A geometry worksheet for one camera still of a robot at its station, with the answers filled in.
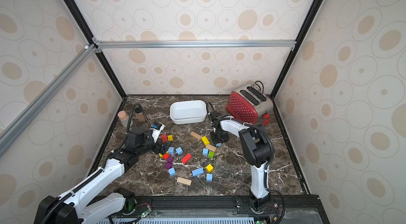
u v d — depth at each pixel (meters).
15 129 0.53
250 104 0.91
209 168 0.83
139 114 1.00
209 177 0.81
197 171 0.83
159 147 0.73
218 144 0.91
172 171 0.82
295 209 0.73
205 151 0.90
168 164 0.85
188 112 1.10
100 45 0.91
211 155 0.88
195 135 0.98
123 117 0.95
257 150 0.52
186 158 0.88
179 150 0.90
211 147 0.90
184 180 0.81
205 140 0.95
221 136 0.82
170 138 0.97
